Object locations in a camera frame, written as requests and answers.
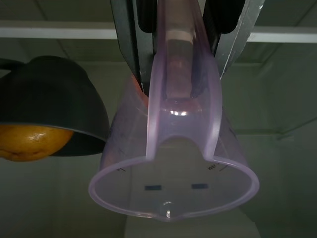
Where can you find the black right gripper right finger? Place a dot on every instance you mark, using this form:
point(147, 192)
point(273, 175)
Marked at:
point(230, 32)

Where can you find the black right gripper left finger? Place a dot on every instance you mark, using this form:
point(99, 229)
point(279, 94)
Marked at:
point(131, 29)

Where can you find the dark purple mug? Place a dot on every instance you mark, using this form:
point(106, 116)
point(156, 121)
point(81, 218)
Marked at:
point(49, 99)

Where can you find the round orange fruit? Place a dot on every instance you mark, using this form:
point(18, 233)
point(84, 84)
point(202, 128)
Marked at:
point(29, 141)

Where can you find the clear purple measuring cup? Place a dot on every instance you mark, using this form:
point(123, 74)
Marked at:
point(183, 116)

